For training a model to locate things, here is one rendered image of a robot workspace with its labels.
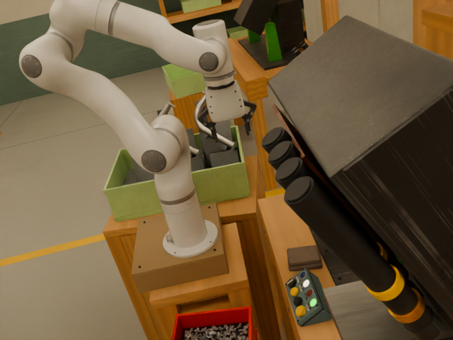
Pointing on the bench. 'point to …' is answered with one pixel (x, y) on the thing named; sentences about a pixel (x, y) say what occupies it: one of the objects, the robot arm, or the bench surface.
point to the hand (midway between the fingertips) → (231, 134)
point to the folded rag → (304, 258)
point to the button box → (319, 314)
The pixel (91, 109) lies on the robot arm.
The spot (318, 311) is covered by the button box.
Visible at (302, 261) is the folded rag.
